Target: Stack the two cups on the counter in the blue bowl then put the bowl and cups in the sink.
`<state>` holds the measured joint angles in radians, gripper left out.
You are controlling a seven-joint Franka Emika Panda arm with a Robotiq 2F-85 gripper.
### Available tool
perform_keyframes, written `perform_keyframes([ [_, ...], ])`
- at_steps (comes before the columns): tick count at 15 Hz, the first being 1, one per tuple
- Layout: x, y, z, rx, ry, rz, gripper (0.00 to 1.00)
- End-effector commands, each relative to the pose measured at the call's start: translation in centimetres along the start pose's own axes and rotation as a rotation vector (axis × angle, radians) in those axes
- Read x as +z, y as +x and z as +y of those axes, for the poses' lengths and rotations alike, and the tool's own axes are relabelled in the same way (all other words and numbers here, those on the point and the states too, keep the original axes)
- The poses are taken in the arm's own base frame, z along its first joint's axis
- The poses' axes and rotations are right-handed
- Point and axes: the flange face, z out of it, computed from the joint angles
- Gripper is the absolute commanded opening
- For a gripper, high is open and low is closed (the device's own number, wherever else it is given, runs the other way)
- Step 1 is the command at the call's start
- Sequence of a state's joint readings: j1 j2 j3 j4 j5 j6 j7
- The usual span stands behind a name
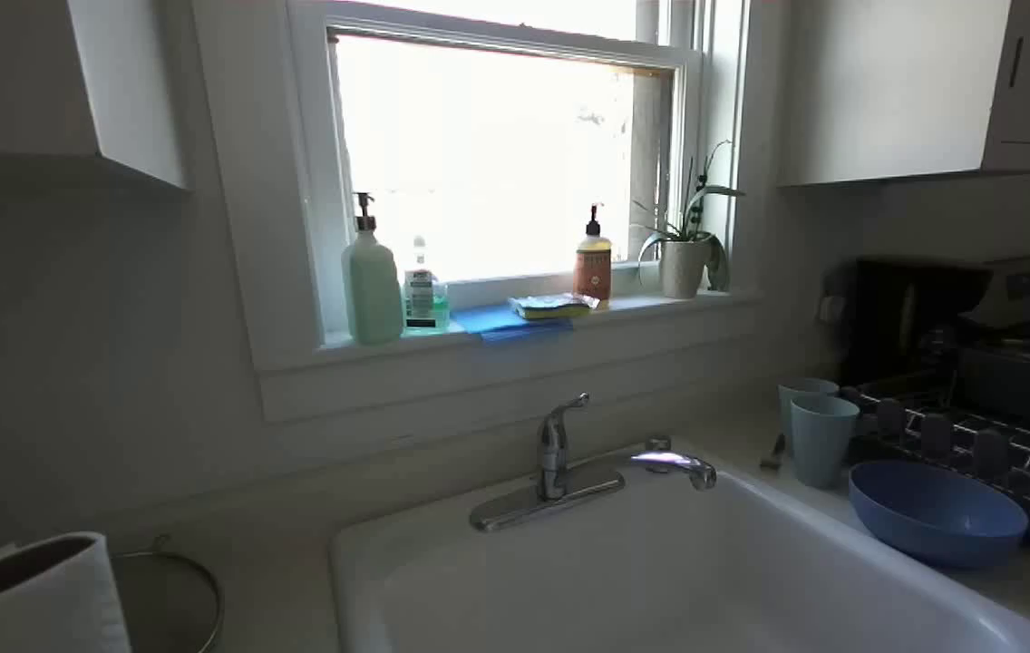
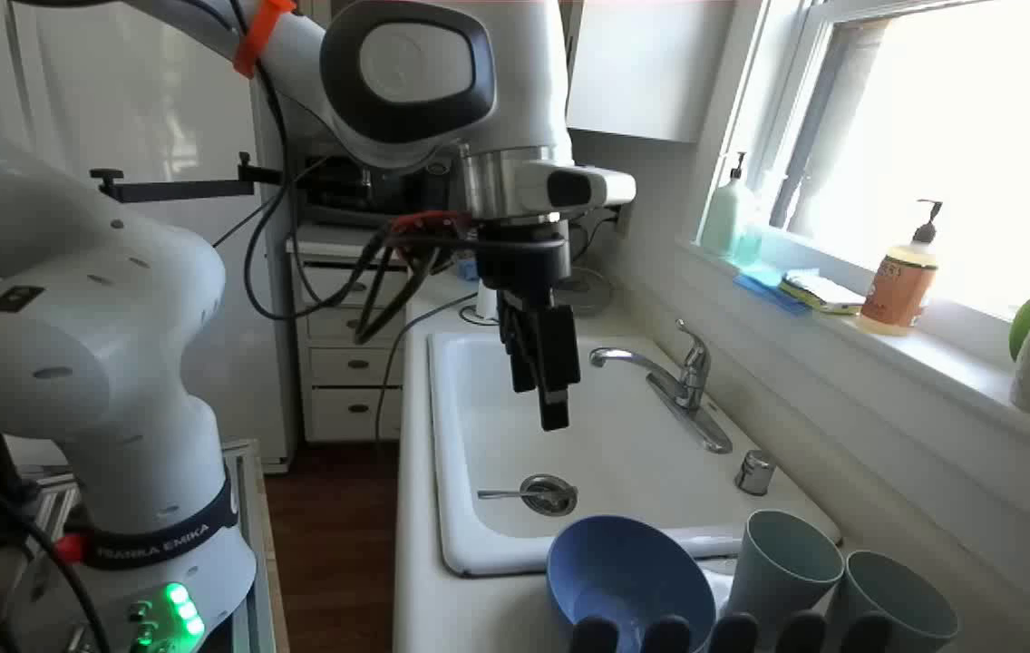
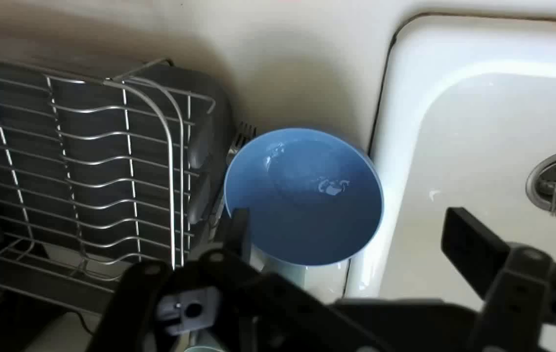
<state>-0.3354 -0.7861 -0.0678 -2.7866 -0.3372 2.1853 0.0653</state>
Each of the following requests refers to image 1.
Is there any green soap pump bottle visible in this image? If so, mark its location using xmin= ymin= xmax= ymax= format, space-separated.
xmin=342 ymin=190 xmax=406 ymax=349

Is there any grey patterned drying mat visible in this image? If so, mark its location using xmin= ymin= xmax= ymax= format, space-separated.
xmin=838 ymin=374 xmax=1030 ymax=555

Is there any potted plant in white pot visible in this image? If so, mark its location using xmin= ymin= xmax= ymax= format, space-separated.
xmin=632 ymin=143 xmax=746 ymax=301

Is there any black coffee maker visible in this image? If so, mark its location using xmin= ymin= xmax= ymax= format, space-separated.
xmin=833 ymin=255 xmax=995 ymax=391

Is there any small dish with sponge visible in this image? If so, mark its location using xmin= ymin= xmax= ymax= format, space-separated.
xmin=506 ymin=291 xmax=605 ymax=326

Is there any blue cloth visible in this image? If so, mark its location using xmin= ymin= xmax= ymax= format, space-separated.
xmin=451 ymin=301 xmax=569 ymax=343

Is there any white framed window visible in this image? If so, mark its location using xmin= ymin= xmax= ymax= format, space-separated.
xmin=281 ymin=0 xmax=758 ymax=354

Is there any white paper towel roll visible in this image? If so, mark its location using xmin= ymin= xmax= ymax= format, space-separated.
xmin=0 ymin=527 xmax=135 ymax=653

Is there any white kitchen sink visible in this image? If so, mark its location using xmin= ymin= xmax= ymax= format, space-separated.
xmin=327 ymin=462 xmax=1030 ymax=653

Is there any orange soap pump bottle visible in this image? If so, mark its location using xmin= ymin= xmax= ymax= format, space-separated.
xmin=574 ymin=201 xmax=615 ymax=308

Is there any round metal strainer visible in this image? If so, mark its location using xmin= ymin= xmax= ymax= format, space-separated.
xmin=112 ymin=538 xmax=230 ymax=653

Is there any small teal dish soap bottle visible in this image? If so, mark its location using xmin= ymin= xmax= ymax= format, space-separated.
xmin=401 ymin=236 xmax=453 ymax=336

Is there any white upper cabinet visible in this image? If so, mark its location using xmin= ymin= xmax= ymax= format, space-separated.
xmin=0 ymin=0 xmax=191 ymax=201
xmin=776 ymin=0 xmax=1030 ymax=191

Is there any chrome sink faucet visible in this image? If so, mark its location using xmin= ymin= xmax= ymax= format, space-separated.
xmin=468 ymin=388 xmax=722 ymax=538

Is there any grey countertop appliance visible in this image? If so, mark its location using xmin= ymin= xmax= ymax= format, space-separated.
xmin=946 ymin=245 xmax=1030 ymax=427

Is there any blue plastic bowl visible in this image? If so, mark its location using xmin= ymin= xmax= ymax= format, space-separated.
xmin=845 ymin=458 xmax=1030 ymax=572

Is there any teal plastic cup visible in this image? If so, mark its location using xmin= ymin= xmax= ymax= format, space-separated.
xmin=776 ymin=374 xmax=845 ymax=446
xmin=787 ymin=394 xmax=862 ymax=492

